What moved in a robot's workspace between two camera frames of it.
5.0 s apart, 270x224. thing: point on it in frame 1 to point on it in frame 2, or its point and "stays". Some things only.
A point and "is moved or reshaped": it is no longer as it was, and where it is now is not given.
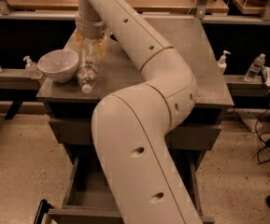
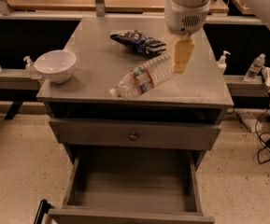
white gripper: [90, 28] to [184, 18]
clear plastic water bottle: [87, 67] is moved or reshaped
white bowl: [59, 65] stays
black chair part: [43, 208] stays
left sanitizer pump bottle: [33, 69] stays
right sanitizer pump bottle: [221, 63] stays
